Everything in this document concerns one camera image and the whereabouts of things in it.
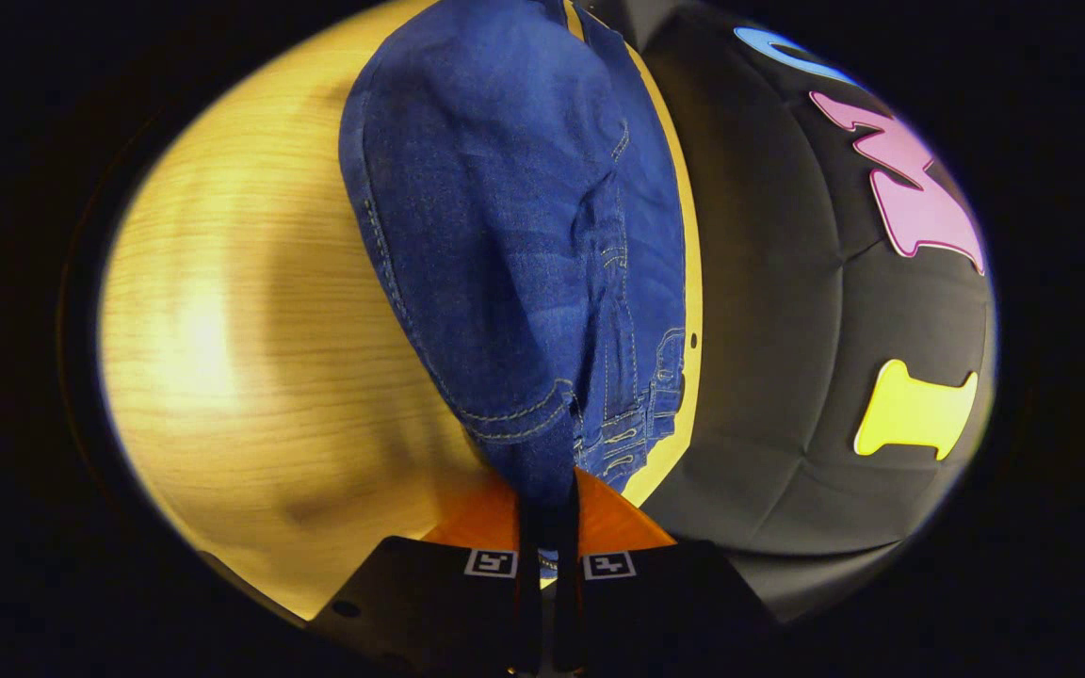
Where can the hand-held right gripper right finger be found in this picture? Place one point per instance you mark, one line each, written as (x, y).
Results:
(569, 621)

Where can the blue denim jeans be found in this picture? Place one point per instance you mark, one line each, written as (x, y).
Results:
(505, 235)

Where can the black backdrop cloth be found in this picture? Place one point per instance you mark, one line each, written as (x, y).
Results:
(787, 330)

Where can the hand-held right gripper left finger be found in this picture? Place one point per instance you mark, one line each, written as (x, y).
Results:
(528, 621)

